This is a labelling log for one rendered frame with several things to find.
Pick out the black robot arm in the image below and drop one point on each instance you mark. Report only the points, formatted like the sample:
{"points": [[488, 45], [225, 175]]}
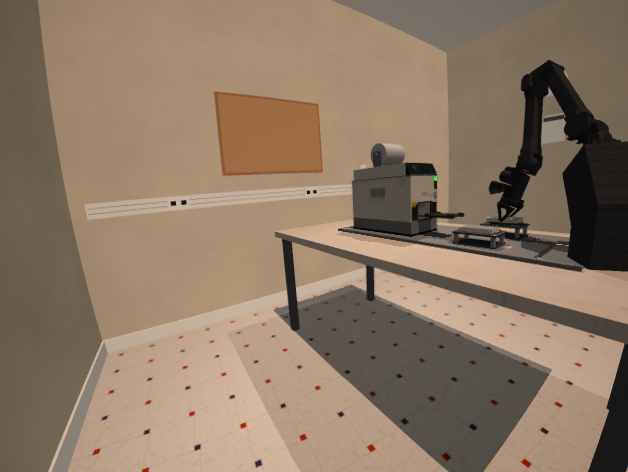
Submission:
{"points": [[578, 126]]}

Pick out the white multiwell plate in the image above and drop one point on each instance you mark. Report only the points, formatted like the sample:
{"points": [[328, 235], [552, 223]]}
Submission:
{"points": [[474, 230], [506, 220]]}

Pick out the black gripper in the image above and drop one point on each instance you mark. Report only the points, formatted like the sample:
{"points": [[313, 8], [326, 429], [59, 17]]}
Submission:
{"points": [[516, 198]]}

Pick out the beige cylinder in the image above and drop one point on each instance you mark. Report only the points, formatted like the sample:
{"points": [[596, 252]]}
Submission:
{"points": [[390, 154]]}

